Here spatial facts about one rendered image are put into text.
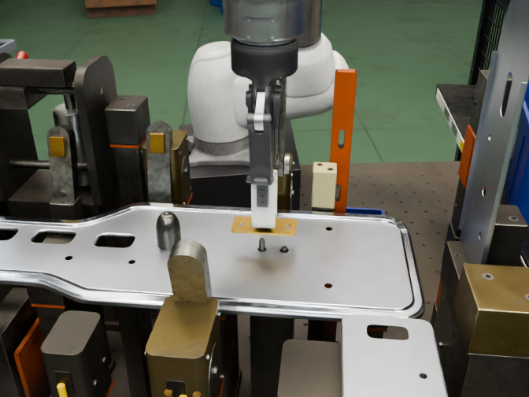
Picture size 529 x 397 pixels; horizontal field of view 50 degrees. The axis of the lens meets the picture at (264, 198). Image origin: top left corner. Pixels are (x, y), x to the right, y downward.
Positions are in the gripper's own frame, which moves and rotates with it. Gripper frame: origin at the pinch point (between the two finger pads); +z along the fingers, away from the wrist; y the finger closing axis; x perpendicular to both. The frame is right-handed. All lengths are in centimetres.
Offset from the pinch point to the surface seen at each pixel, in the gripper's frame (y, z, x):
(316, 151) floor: -252, 108, 5
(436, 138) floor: -280, 108, 79
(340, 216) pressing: -9.1, 7.4, 10.1
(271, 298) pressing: 10.0, 7.8, 2.0
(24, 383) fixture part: 6.4, 30.0, -35.2
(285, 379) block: 20.5, 9.7, 4.4
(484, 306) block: 16.5, 1.7, 23.8
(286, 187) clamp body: -13.1, 5.4, 1.9
